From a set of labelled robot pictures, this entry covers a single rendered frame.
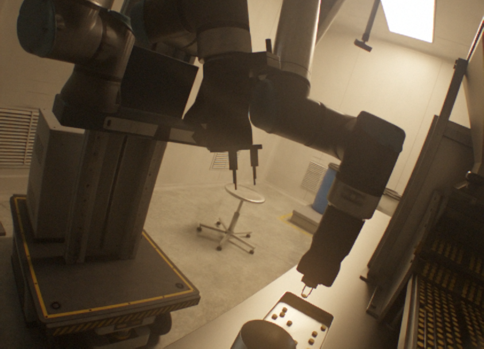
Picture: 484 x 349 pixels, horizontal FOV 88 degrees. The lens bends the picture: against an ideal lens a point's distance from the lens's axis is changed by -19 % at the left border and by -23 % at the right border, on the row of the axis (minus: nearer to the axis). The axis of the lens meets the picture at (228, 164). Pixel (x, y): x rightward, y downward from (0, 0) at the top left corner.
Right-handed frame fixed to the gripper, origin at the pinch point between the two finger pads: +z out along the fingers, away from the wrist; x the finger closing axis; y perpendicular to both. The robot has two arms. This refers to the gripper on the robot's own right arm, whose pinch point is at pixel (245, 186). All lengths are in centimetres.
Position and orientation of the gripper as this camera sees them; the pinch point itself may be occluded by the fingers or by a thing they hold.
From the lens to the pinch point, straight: 49.1
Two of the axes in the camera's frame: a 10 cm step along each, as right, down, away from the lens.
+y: -7.8, 0.1, 6.2
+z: 0.6, 10.0, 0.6
